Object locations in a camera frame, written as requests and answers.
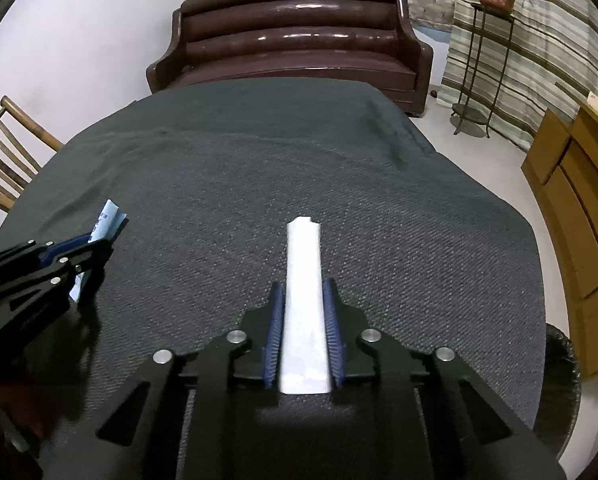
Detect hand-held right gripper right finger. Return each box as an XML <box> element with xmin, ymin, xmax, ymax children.
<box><xmin>322</xmin><ymin>278</ymin><xmax>567</xmax><ymax>480</ymax></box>

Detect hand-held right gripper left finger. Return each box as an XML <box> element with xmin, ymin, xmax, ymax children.
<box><xmin>96</xmin><ymin>281</ymin><xmax>286</xmax><ymax>480</ymax></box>

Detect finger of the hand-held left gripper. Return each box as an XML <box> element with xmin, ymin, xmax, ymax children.
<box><xmin>0</xmin><ymin>235</ymin><xmax>94</xmax><ymax>288</ymax></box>
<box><xmin>0</xmin><ymin>237</ymin><xmax>115</xmax><ymax>356</ymax></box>

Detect light blue packet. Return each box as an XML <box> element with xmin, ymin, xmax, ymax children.
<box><xmin>69</xmin><ymin>199</ymin><xmax>130</xmax><ymax>303</ymax></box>

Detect long white wrapper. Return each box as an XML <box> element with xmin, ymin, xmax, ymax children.
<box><xmin>278</xmin><ymin>216</ymin><xmax>333</xmax><ymax>396</ymax></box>

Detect black trash bin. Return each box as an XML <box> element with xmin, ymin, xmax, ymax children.
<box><xmin>534</xmin><ymin>322</ymin><xmax>582</xmax><ymax>461</ymax></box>

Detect dark grey tablecloth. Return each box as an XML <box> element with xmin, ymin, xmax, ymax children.
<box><xmin>0</xmin><ymin>77</ymin><xmax>550</xmax><ymax>480</ymax></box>

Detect black metal plant stand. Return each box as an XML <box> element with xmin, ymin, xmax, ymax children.
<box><xmin>450</xmin><ymin>2</ymin><xmax>517</xmax><ymax>139</ymax></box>

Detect wooden cabinet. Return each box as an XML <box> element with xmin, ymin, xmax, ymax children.
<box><xmin>521</xmin><ymin>82</ymin><xmax>598</xmax><ymax>378</ymax></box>

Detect brown leather sofa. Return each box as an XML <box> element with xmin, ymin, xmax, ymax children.
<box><xmin>146</xmin><ymin>0</ymin><xmax>435</xmax><ymax>117</ymax></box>

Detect striped curtain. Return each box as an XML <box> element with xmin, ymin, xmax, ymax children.
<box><xmin>439</xmin><ymin>0</ymin><xmax>598</xmax><ymax>153</ymax></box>

